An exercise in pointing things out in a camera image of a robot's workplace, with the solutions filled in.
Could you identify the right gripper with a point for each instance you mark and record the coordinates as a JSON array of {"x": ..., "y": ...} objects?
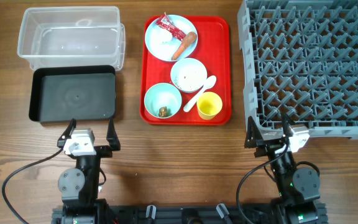
[{"x": 268, "y": 146}]

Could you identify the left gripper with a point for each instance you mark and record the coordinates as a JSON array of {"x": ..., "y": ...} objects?
[{"x": 104, "y": 151}]

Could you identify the yellow plastic cup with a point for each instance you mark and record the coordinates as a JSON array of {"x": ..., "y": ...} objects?
[{"x": 209, "y": 104}]

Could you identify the mint green bowl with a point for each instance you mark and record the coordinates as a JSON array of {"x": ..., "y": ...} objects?
[{"x": 162, "y": 94}]

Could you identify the light blue rice bowl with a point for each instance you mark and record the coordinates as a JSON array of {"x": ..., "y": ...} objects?
[{"x": 186, "y": 65}]

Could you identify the orange carrot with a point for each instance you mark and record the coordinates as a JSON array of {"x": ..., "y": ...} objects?
[{"x": 186, "y": 42}]

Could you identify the white tissue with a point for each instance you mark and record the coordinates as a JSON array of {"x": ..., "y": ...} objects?
[{"x": 161, "y": 36}]

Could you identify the red snack wrapper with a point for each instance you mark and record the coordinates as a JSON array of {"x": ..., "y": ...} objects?
[{"x": 166, "y": 23}]

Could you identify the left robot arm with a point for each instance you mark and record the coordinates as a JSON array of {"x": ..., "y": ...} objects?
[{"x": 80, "y": 185}]

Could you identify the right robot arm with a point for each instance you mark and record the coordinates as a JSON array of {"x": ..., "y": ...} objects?
[{"x": 297, "y": 182}]

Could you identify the grey dishwasher rack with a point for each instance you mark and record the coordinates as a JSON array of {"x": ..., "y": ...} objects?
[{"x": 301, "y": 59}]

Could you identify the black rectangular tray bin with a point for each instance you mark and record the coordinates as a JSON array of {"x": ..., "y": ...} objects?
[{"x": 63, "y": 93}]

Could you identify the white plastic spoon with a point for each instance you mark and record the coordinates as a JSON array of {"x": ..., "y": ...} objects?
[{"x": 209, "y": 83}]

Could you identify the brown food scrap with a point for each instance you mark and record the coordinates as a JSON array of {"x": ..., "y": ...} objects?
[{"x": 163, "y": 112}]

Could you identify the cooked rice leftovers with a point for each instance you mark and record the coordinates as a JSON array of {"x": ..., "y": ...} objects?
[{"x": 189, "y": 81}]

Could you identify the red serving tray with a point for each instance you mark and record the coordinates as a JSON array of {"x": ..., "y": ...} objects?
[{"x": 212, "y": 49}]

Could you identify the clear plastic storage bin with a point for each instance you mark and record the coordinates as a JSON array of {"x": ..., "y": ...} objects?
[{"x": 72, "y": 36}]

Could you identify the light blue plate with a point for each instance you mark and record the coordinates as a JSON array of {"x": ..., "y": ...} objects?
[{"x": 165, "y": 51}]

